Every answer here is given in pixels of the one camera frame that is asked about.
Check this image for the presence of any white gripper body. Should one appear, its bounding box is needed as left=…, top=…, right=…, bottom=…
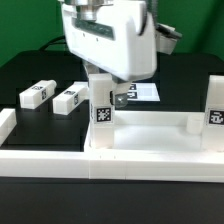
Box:
left=61, top=0, right=157, bottom=81

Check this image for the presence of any black cable with connector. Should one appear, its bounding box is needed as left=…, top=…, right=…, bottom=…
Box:
left=39, top=35, right=68, bottom=52

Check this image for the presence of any white U-shaped fence frame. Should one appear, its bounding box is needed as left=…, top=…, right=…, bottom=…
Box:
left=0, top=107, right=224, bottom=184

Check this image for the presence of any white desk top tray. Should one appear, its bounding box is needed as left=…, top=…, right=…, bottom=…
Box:
left=84, top=111, right=218, bottom=154

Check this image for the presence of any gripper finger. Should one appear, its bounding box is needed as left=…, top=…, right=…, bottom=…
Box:
left=112, top=83, right=129, bottom=108
left=83, top=61, right=99, bottom=77

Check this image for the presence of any white fiducial marker sheet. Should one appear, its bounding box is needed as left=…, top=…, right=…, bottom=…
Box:
left=127, top=83, right=160, bottom=102

